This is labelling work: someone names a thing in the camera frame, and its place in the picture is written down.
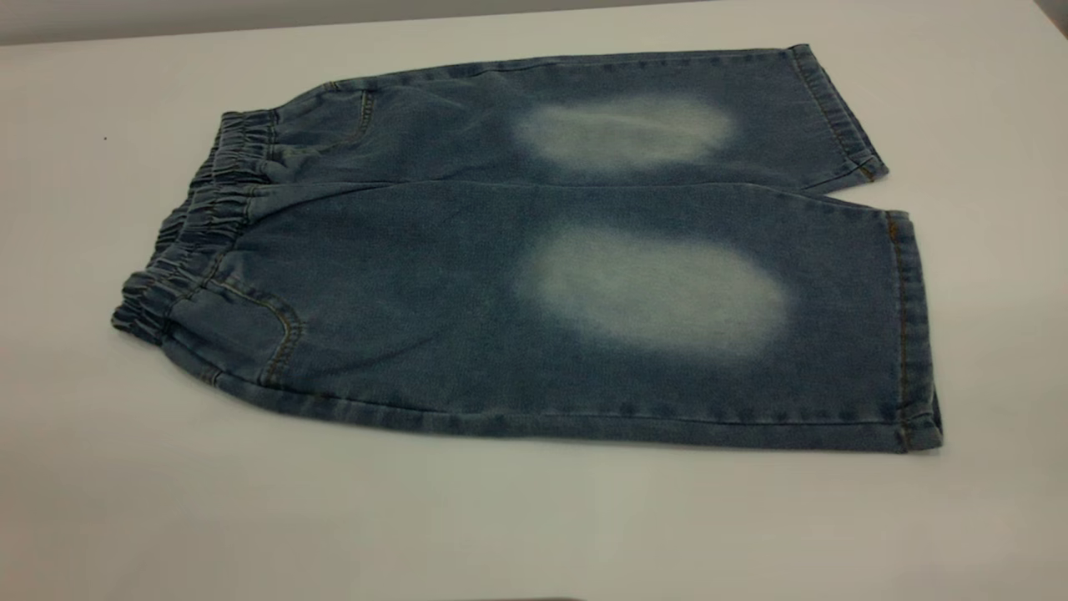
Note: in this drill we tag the blue denim pants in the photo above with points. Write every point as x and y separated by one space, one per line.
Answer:
434 317

